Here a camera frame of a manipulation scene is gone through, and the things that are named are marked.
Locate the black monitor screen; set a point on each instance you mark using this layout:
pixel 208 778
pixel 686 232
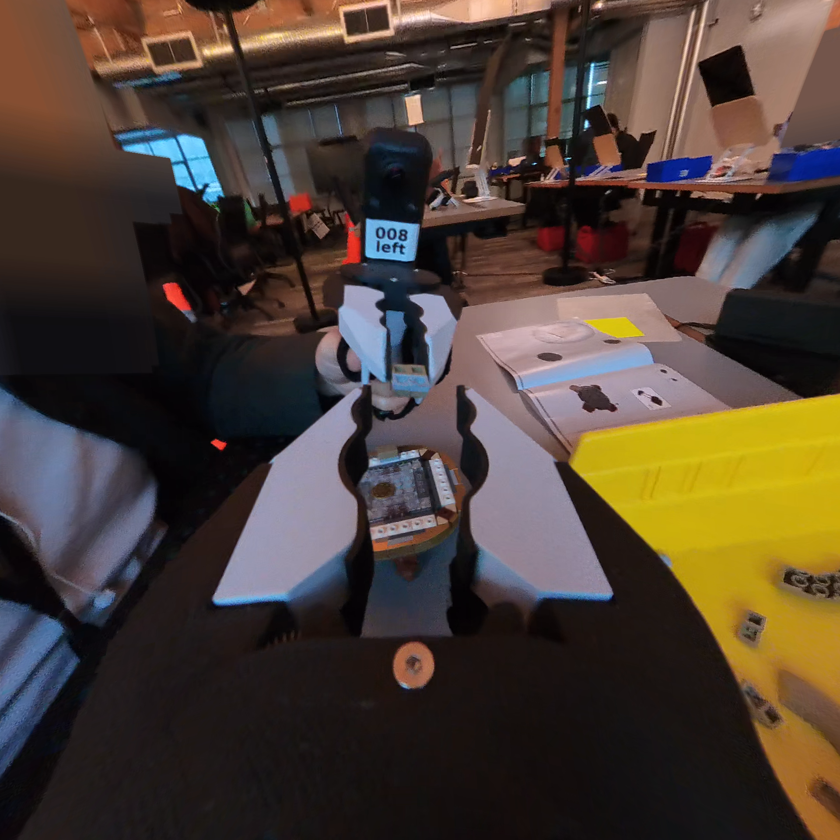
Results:
pixel 331 167

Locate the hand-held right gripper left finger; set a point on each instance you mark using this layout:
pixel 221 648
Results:
pixel 295 518

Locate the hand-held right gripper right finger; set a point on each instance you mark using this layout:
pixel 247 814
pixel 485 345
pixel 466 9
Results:
pixel 531 518

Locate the person's left hand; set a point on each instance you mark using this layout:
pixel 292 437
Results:
pixel 331 374

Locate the dark green jacket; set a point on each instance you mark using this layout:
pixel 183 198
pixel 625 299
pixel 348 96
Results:
pixel 118 420

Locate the black office chair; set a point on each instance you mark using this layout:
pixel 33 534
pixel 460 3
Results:
pixel 243 256

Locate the yellow plastic bin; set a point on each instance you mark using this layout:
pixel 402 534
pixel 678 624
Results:
pixel 689 485

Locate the white paper sign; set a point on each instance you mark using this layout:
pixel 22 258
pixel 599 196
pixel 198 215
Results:
pixel 412 108

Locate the clear plastic sheet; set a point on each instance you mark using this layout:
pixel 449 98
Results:
pixel 610 305

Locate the orange traffic cone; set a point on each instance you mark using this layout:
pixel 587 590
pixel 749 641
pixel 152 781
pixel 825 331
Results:
pixel 353 239

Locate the scattered loose toy bricks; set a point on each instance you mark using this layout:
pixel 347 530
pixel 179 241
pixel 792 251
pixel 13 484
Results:
pixel 751 627

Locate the round toy brick model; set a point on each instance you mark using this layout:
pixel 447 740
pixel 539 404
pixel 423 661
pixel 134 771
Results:
pixel 407 492

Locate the yellow sticky note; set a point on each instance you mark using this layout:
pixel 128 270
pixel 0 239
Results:
pixel 613 327

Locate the ceiling air vent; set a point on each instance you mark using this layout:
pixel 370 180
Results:
pixel 367 19
pixel 170 51

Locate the tan toy brick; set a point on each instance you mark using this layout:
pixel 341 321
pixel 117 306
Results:
pixel 410 377

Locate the metal air duct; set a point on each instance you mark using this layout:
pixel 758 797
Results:
pixel 295 39

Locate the black white handheld device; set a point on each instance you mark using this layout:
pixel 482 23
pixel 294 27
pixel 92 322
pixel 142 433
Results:
pixel 443 197

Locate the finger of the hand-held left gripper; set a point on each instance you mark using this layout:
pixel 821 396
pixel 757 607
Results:
pixel 364 328
pixel 438 328

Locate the black dotted mat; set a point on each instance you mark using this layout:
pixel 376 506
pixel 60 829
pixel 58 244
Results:
pixel 216 479

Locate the black tablet on stand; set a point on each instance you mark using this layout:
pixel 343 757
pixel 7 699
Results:
pixel 728 79
pixel 604 138

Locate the person's left forearm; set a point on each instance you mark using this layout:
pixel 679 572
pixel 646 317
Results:
pixel 262 387

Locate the red container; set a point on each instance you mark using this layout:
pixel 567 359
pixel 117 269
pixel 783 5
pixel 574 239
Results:
pixel 551 237
pixel 602 241
pixel 694 244

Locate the pale top table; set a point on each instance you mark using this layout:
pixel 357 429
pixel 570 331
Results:
pixel 472 208

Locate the grey hooded sweatshirt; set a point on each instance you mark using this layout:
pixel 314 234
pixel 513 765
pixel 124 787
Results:
pixel 65 472

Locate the black power box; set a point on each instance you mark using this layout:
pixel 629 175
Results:
pixel 768 328

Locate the blue plastic bin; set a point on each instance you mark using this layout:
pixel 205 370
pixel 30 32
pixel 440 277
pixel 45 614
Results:
pixel 679 169
pixel 804 164

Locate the open instruction booklet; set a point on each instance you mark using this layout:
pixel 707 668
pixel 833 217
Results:
pixel 590 374

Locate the wooden top work table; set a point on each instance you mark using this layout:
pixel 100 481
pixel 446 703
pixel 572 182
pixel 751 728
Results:
pixel 709 186

